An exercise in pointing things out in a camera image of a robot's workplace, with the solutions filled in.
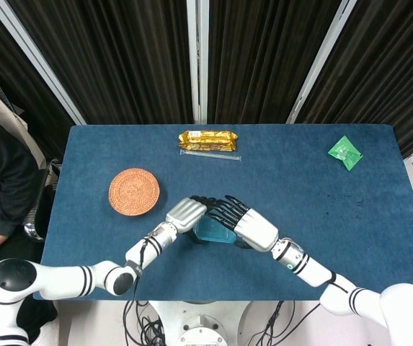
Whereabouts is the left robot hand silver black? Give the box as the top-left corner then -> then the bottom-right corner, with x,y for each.
165,195 -> 225,235

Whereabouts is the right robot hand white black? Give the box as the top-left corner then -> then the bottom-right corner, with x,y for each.
205,195 -> 280,252

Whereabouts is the clear container with blue lid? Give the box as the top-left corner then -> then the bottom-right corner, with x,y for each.
194,215 -> 238,245

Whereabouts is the blue fabric table cover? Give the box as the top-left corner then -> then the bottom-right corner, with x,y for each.
32,124 -> 413,302

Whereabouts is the woven straw basket plate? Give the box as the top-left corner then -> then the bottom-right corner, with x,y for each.
108,167 -> 161,217

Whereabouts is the clear wrapped straw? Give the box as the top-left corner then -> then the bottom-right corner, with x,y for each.
179,149 -> 242,162

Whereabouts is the golden biscuit package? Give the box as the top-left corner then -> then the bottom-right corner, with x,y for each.
177,130 -> 239,152

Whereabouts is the white robot torso base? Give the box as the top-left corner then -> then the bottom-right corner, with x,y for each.
148,301 -> 256,346

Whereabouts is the green snack packet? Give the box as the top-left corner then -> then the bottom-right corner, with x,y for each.
327,135 -> 364,171

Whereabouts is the black chrome office chair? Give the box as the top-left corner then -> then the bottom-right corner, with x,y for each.
22,158 -> 62,242

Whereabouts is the black pleated curtain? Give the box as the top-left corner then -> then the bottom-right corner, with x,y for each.
0,0 -> 413,159

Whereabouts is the person in black clothes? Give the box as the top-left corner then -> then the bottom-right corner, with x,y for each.
0,104 -> 54,270

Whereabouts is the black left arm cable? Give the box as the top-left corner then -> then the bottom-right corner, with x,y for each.
133,236 -> 154,300

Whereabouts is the black floor cable bundle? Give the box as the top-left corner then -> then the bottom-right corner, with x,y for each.
251,300 -> 322,346
122,298 -> 167,346

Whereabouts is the white upright frame post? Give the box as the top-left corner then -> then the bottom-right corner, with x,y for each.
186,0 -> 210,125

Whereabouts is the white slanted frame post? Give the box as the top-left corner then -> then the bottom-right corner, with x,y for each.
0,0 -> 86,125
285,0 -> 353,125

